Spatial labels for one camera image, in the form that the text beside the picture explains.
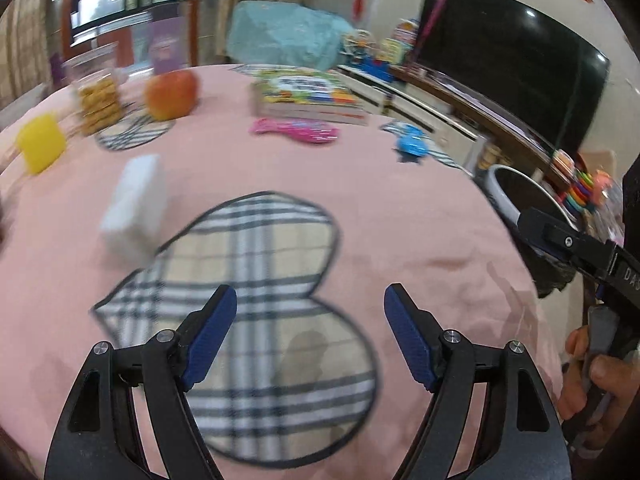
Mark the pink fish-shaped toy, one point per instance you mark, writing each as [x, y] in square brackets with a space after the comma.
[295, 129]

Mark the purple card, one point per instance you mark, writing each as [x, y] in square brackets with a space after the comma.
[167, 45]

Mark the black flat television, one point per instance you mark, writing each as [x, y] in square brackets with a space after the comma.
[500, 60]

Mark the red apple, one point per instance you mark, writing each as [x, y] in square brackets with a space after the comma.
[170, 95]

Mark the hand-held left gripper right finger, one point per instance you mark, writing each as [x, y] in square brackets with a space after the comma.
[410, 340]

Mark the teal cloth cover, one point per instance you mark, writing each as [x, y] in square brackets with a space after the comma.
[285, 35]

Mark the colourful toy board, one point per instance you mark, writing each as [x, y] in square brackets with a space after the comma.
[395, 50]

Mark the blue plastic toy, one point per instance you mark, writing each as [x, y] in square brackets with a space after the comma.
[376, 66]

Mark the ferris wheel toy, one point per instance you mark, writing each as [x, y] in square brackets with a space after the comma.
[357, 45]

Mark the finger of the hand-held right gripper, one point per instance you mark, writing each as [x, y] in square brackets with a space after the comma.
[560, 240]

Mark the stack of bamboo steamers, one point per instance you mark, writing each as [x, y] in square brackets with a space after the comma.
[492, 157]

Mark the black white-rimmed trash bin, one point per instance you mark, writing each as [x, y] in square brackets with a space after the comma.
[550, 275]

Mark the yellow box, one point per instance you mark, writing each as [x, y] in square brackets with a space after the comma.
[41, 142]

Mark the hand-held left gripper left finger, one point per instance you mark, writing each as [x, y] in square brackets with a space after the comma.
[210, 340]

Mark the person's right forearm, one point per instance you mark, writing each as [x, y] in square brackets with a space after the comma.
[610, 462]

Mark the white box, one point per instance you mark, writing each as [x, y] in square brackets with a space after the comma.
[135, 205]

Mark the person's right hand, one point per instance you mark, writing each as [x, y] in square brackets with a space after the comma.
[617, 385]

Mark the rainbow stacking rings toy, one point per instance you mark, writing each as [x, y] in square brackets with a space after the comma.
[580, 195]

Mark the clear jar of cookies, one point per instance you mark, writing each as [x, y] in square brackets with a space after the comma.
[100, 105]

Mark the white television cabinet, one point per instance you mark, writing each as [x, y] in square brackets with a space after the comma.
[415, 105]

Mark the red orange toy set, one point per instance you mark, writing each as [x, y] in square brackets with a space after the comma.
[562, 161]

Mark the pink plastic toy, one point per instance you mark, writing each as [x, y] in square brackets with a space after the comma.
[601, 186]

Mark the colourful round-top toy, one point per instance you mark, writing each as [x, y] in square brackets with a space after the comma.
[407, 30]

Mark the blue fish-shaped toy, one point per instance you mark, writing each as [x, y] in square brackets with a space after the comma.
[412, 145]

